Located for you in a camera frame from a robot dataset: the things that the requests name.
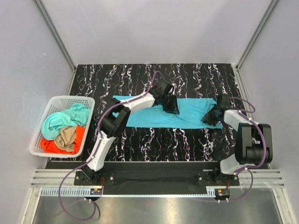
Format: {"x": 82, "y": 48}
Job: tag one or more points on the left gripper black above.
{"x": 170, "y": 105}

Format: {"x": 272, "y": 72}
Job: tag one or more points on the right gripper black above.
{"x": 210, "y": 118}

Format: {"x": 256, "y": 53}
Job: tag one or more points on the bright blue t shirt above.
{"x": 191, "y": 112}

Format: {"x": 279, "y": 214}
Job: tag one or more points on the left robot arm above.
{"x": 115, "y": 118}

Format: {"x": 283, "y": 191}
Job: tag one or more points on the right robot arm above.
{"x": 253, "y": 143}

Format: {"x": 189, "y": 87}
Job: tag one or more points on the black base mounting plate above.
{"x": 147, "y": 171}

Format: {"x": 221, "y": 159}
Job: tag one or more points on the right small connector board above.
{"x": 223, "y": 193}

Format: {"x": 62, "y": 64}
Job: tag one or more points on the small connector board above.
{"x": 223, "y": 193}
{"x": 96, "y": 191}

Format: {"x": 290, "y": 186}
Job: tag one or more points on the teal green t shirt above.
{"x": 77, "y": 114}

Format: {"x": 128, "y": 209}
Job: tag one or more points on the beige t shirt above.
{"x": 65, "y": 140}

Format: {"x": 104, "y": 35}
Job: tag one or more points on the white plastic laundry basket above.
{"x": 58, "y": 104}

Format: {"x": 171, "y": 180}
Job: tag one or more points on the left small connector board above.
{"x": 96, "y": 191}

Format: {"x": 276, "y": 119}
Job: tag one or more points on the orange t shirt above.
{"x": 49, "y": 146}

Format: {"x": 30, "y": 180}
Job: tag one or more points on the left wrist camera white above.
{"x": 173, "y": 89}

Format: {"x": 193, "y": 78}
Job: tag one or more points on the right aluminium frame post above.
{"x": 265, "y": 18}

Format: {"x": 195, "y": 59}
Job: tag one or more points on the aluminium frame post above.
{"x": 265, "y": 18}
{"x": 49, "y": 23}

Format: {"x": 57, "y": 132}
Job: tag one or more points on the aluminium front rail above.
{"x": 54, "y": 182}

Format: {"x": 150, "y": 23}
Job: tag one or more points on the left aluminium frame post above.
{"x": 49, "y": 23}

